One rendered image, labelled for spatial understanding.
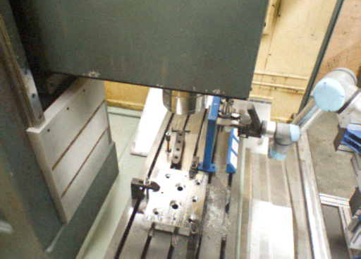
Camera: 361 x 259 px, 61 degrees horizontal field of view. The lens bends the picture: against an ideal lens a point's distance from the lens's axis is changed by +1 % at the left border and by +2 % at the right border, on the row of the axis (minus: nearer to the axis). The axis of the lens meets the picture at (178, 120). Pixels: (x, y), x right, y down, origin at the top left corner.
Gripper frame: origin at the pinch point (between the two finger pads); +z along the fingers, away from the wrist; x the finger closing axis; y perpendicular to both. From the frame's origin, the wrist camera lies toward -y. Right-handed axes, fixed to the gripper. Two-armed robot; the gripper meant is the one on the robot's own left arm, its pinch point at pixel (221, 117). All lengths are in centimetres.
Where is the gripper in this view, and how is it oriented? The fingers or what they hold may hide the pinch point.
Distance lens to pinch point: 143.2
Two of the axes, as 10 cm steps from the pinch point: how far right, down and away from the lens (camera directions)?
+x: 2.1, -5.9, 7.8
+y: -0.5, 7.9, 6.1
